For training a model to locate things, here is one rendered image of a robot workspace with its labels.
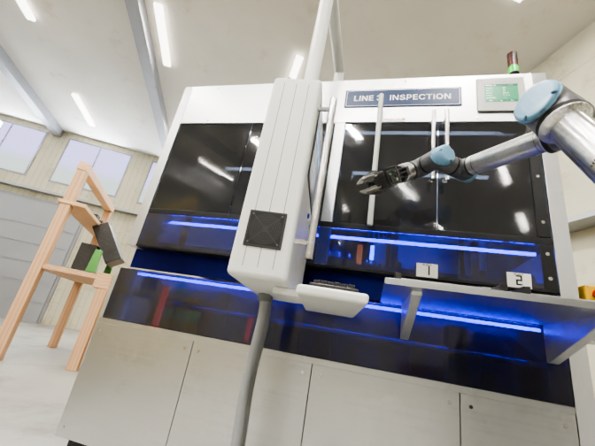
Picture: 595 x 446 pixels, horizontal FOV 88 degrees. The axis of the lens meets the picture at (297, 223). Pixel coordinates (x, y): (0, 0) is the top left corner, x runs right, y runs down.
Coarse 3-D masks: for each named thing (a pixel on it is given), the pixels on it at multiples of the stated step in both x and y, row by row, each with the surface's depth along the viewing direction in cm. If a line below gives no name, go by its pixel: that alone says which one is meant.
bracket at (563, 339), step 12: (552, 324) 109; (564, 324) 102; (576, 324) 96; (588, 324) 91; (552, 336) 108; (564, 336) 102; (576, 336) 96; (588, 336) 92; (552, 348) 108; (564, 348) 101; (576, 348) 98; (552, 360) 107; (564, 360) 105
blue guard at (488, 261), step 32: (160, 224) 169; (192, 224) 165; (224, 224) 161; (320, 256) 143; (352, 256) 140; (384, 256) 137; (416, 256) 134; (448, 256) 132; (480, 256) 129; (512, 256) 126; (544, 288) 120
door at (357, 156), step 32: (352, 128) 168; (384, 128) 164; (416, 128) 160; (352, 160) 160; (384, 160) 156; (352, 192) 153; (384, 192) 150; (416, 192) 146; (384, 224) 144; (416, 224) 141
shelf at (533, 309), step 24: (384, 288) 102; (408, 288) 96; (432, 288) 91; (456, 288) 89; (480, 288) 88; (456, 312) 122; (480, 312) 113; (504, 312) 106; (528, 312) 99; (552, 312) 93; (576, 312) 88
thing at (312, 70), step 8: (328, 0) 160; (320, 8) 159; (328, 8) 159; (320, 16) 156; (328, 16) 158; (320, 24) 154; (328, 24) 158; (320, 32) 152; (312, 40) 153; (320, 40) 150; (312, 48) 149; (320, 48) 149; (312, 56) 147; (320, 56) 147; (312, 64) 145; (320, 64) 147; (312, 72) 143; (320, 72) 147
